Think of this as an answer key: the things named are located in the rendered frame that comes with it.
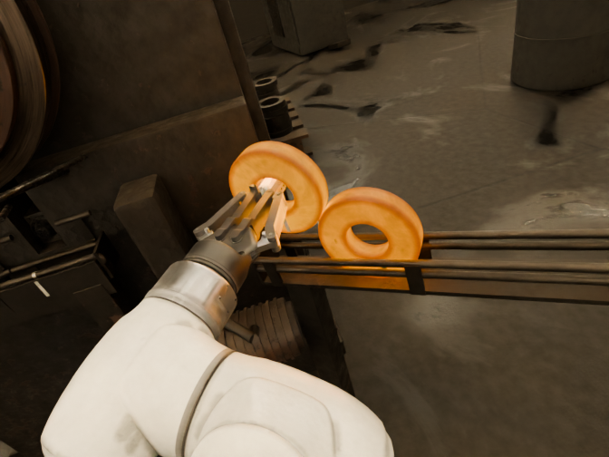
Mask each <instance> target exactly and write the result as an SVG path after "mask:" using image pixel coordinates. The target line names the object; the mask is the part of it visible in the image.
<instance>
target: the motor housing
mask: <svg viewBox="0 0 609 457"><path fill-rule="evenodd" d="M230 318H231V319H233V320H234V321H236V322H238V323H239V324H240V325H242V326H244V327H246V328H248V329H249V327H251V326H252V325H258V326H259V335H258V341H257V342H256V343H255V344H250V343H248V342H247V341H246V340H244V339H243V338H241V337H239V336H238V335H236V334H234V333H232V332H231V331H229V330H227V329H226V328H223V330H222V331H221V334H220V337H219V338H218V340H217V342H219V343H220V344H222V345H224V346H226V347H227V348H230V349H232V350H234V351H237V352H239V353H242V354H245V355H251V356H254V357H260V358H265V359H268V360H272V361H275V362H278V363H281V362H282V361H284V362H287V361H288V359H289V358H291V359H292V360H294V359H295V357H296V356H298V355H301V354H302V352H301V348H303V347H305V341H304V338H303V335H302V331H301V328H300V326H299V323H298V319H297V316H296V313H295V310H294V307H293V304H292V302H291V301H288V302H285V298H284V297H281V298H278V299H277V298H276V297H275V298H273V301H270V300H267V301H266V302H265V303H264V304H263V303H262V302H261V303H258V306H256V305H252V306H251V308H248V307H245V308H244V309H243V311H242V310H240V309H239V310H237V311H236V313H234V312H233V313H232V315H231V316H230Z"/></svg>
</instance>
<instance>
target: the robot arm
mask: <svg viewBox="0 0 609 457"><path fill-rule="evenodd" d="M285 187H286V185H285V184H284V183H283V182H281V181H279V180H275V179H271V178H265V179H262V180H261V181H260V183H259V184H258V185H256V184H252V185H250V186H249V188H250V192H248V193H246V192H245V191H240V192H239V193H238V194H237V195H236V196H235V197H234V198H233V199H232V200H231V201H229V202H228V203H227V204H226V205H225V206H224V207H223V208H222V209H221V210H219V211H218V212H217V213H216V214H215V215H214V216H213V217H212V218H211V219H209V220H208V221H207V222H206V223H204V224H202V225H201V226H199V227H197V228H195V229H194V230H193V232H194V234H195V236H196V238H197V239H198V242H197V243H196V244H195V245H194V246H193V247H192V249H191V250H190V251H189V253H188V254H187V255H186V256H185V257H184V258H183V260H182V261H177V262H175V263H173V264H172V265H170V266H169V268H168V269H167V270H166V272H165V273H164V274H163V275H162V277H161V278H160V279H159V281H158V282H157V283H156V285H155V286H154V287H153V288H152V290H150V291H149V292H148V293H147V294H146V296H145V297H144V299H143V300H142V301H141V302H140V303H139V304H138V305H137V306H136V307H135V308H134V309H133V310H132V311H130V312H129V314H127V315H126V316H124V317H122V318H121V319H120V320H119V321H118V322H117V323H116V324H115V325H114V326H113V327H112V328H111V329H110V330H109V331H108V332H107V333H106V335H105V336H104V337H103V338H102V339H101V341H100V342H99V343H98V344H97V345H96V346H95V347H94V348H93V349H92V351H91V352H90V353H89V355H88V356H87V357H86V359H85V360H84V361H83V363H82V365H81V366H80V367H79V369H78V370H77V372H76V373H75V375H74V376H73V378H72V380H71V381H70V383H69V384H68V385H67V387H66V388H65V390H64V391H63V394H62V395H61V397H60V399H59V400H58V402H57V404H56V406H55V407H54V408H53V411H52V413H51V415H50V417H49V419H48V421H47V423H46V425H45V427H44V429H43V433H42V435H41V444H42V449H43V455H44V457H157V456H158V455H160V456H162V457H394V454H393V448H392V441H391V438H390V437H389V435H388V433H386V431H385V428H384V426H383V424H382V421H381V420H380V419H379V418H378V417H377V416H376V415H375V414H374V413H373V412H372V411H371V410H370V409H369V408H368V407H367V406H365V405H364V404H363V403H361V402H360V401H359V400H357V399H356V398H354V397H353V396H351V395H350V394H348V393H346V392H345V391H344V390H342V389H340V388H339V387H337V386H335V385H333V384H329V383H327V382H326V381H324V380H322V379H320V378H317V377H315V376H313V375H310V374H308V373H305V372H303V371H300V370H298V369H295V368H293V367H291V366H288V365H283V364H280V363H278V362H275V361H272V360H268V359H265V358H260V357H254V356H251V355H245V354H242V353H239V352H237V351H234V350H232V349H230V348H227V347H226V346H224V345H222V344H220V343H219V342H217V340H218V338H219V337H220V334H221V331H222V330H223V328H224V326H225V325H226V323H227V321H228V319H229V318H230V316H231V315H232V313H233V311H234V309H235V308H236V306H237V296H236V294H237V292H238V290H239V289H240V288H241V286H242V284H243V283H244V281H245V279H246V278H247V273H248V270H249V266H250V264H251V263H252V262H253V261H254V260H256V259H257V258H258V257H259V255H260V252H262V251H265V250H268V249H272V251H273V252H278V251H280V250H281V245H280V241H279V238H280V234H281V231H282V227H283V224H284V220H285V214H286V211H287V204H286V201H285V196H284V193H283V192H284V190H285ZM240 201H241V204H240V203H239V202H240ZM263 227H265V231H263V232H262V237H261V239H260V240H259V238H260V232H261V230H262V229H263ZM258 240H259V241H258ZM257 241H258V242H257Z"/></svg>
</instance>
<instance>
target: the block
mask: <svg viewBox="0 0 609 457"><path fill-rule="evenodd" d="M113 207H114V211H115V213H116V214H117V216H118V218H119V219H120V221H121V223H122V224H123V226H124V227H125V228H126V230H127V231H128V233H129V234H130V236H131V238H132V240H133V241H134V243H135V244H136V246H137V247H138V249H139V251H140V253H141V254H142V256H144V258H145V259H146V261H147V263H148V264H149V266H150V268H151V269H152V271H153V273H154V274H155V276H156V277H157V279H160V278H161V277H162V275H163V274H164V273H165V272H166V270H167V269H168V268H169V266H170V265H172V264H173V263H175V262H177V261H182V260H183V258H184V257H185V256H186V255H187V254H188V253H189V251H190V250H191V249H192V247H193V246H194V245H195V243H194V241H193V239H192V237H191V236H190V235H189V232H188V230H187V228H186V226H185V224H184V222H183V220H182V218H181V216H180V215H179V212H178V211H177V209H176V207H175V205H174V203H173V201H172V199H171V197H170V195H169V193H168V191H167V189H166V188H165V186H164V184H163V182H162V180H161V178H160V177H159V176H158V175H157V174H152V175H149V176H147V177H143V178H140V179H137V180H133V181H129V182H126V183H123V184H122V185H121V187H120V190H119V192H118V195H117V198H116V200H115V203H114V206H113Z"/></svg>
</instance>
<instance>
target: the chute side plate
mask: <svg viewBox="0 0 609 457"><path fill-rule="evenodd" d="M35 281H37V282H38V283H39V284H40V285H41V286H42V287H43V288H44V290H45V291H46V292H47V293H48V294H49V295H50V296H48V297H47V296H46V295H45V294H44V292H43V291H42V290H41V289H40V288H39V287H38V286H37V285H36V284H35V283H34V282H35ZM99 284H102V285H103V286H104V287H105V289H106V290H107V291H108V293H109V294H113V293H116V292H117V291H118V290H117V288H116V287H115V286H114V285H113V284H112V282H111V281H110V280H109V278H108V277H107V276H106V274H105V273H104V272H103V270H102V269H101V267H100V266H99V264H98V263H97V262H96V260H93V261H90V262H87V263H84V264H81V265H79V266H76V267H70V268H67V269H65V270H62V271H59V272H56V273H53V274H51V275H48V276H45V277H39V278H37V279H34V280H31V281H28V282H25V283H23V284H20V285H17V286H14V287H9V288H6V289H3V290H0V332H2V331H5V330H6V329H9V328H11V327H14V326H18V325H20V324H22V323H24V322H27V321H30V320H33V319H36V318H38V317H41V316H46V315H49V314H52V313H55V312H58V311H61V310H64V309H66V308H69V307H72V306H77V305H80V302H79V301H78V300H77V298H76V297H75V296H74V295H73V293H75V292H78V291H81V290H84V289H86V288H89V287H94V286H97V285H99Z"/></svg>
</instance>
